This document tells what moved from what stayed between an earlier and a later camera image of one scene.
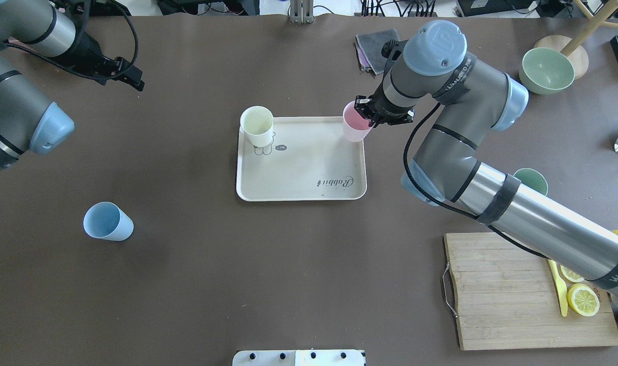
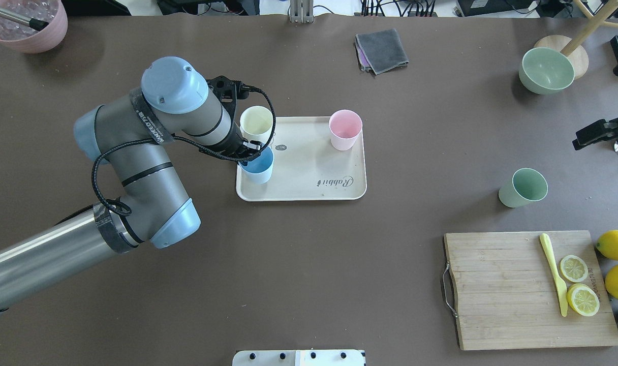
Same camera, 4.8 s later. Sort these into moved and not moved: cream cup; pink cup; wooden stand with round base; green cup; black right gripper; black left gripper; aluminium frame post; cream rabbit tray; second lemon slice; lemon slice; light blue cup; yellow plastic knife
Moved: black right gripper; black left gripper; light blue cup; pink cup
Not moved: cream rabbit tray; yellow plastic knife; green cup; wooden stand with round base; aluminium frame post; cream cup; lemon slice; second lemon slice
